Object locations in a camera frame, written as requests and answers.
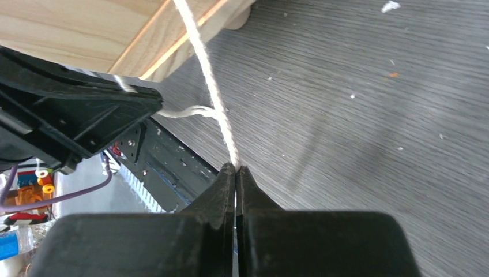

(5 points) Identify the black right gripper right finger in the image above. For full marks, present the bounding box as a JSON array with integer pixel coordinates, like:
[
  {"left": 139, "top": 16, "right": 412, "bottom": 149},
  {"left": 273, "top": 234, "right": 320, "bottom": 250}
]
[{"left": 236, "top": 167, "right": 420, "bottom": 276}]

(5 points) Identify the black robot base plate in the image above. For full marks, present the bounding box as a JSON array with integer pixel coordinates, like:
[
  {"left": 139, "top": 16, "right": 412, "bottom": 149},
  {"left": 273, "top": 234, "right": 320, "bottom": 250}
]
[{"left": 106, "top": 119, "right": 218, "bottom": 213}]

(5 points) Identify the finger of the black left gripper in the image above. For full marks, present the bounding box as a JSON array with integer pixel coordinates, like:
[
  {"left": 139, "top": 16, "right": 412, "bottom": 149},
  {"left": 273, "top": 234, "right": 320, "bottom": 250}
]
[{"left": 1, "top": 47, "right": 163, "bottom": 174}]

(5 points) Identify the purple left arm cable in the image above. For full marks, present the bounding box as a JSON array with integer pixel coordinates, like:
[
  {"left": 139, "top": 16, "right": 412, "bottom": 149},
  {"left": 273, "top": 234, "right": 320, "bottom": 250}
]
[{"left": 0, "top": 152, "right": 114, "bottom": 214}]

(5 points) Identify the pink unicorn print cushion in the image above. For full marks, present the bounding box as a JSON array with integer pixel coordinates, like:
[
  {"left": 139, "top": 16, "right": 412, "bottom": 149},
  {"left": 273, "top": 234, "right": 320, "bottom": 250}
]
[{"left": 114, "top": 0, "right": 242, "bottom": 171}]

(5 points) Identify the wooden slatted pet bed frame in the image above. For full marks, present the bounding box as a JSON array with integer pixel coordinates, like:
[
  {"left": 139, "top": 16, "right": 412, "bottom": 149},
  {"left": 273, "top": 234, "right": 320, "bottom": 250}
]
[{"left": 0, "top": 0, "right": 257, "bottom": 83}]

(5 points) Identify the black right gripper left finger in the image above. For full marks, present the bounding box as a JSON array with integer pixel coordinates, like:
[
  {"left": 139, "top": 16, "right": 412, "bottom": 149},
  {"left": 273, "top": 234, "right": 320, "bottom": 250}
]
[{"left": 28, "top": 163, "right": 236, "bottom": 276}]

